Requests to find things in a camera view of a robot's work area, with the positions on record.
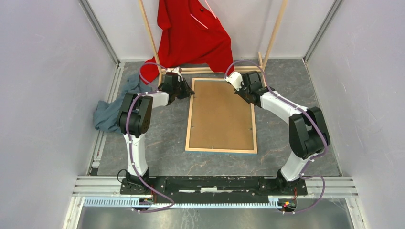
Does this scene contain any wooden clothes rack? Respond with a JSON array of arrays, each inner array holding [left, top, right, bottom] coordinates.
[[138, 0, 288, 84]]

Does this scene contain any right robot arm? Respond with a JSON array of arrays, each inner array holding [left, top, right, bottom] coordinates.
[[225, 71, 330, 195]]

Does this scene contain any red shirt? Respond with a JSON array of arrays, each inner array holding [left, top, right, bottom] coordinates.
[[157, 0, 234, 73]]

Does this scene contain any white cable duct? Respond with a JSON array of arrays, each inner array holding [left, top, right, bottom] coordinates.
[[84, 197, 282, 209]]

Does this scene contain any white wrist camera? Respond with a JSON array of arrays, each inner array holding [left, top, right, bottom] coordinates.
[[224, 71, 243, 91], [166, 67, 182, 81]]

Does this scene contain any blue picture frame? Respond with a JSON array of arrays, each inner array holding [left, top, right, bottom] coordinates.
[[185, 78, 258, 155]]

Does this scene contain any purple cable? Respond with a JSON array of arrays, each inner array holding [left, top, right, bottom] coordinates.
[[125, 62, 175, 214], [224, 60, 330, 214]]

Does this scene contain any grey-blue cloth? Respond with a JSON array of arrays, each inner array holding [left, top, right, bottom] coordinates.
[[93, 74, 152, 133]]

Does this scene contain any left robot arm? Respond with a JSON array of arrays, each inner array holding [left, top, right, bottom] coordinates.
[[117, 67, 194, 195]]

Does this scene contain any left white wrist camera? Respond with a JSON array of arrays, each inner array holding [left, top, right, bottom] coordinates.
[[166, 67, 182, 81]]

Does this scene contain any pink clothes hanger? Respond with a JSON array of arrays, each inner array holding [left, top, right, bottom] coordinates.
[[188, 0, 217, 29]]

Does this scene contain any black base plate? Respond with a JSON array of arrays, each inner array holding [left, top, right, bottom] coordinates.
[[120, 175, 308, 204]]

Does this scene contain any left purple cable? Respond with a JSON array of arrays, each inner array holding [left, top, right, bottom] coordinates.
[[125, 62, 175, 214]]

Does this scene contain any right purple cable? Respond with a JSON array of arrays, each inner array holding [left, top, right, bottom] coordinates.
[[224, 60, 330, 214]]

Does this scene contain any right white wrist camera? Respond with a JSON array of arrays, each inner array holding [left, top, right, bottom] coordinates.
[[224, 71, 243, 91]]

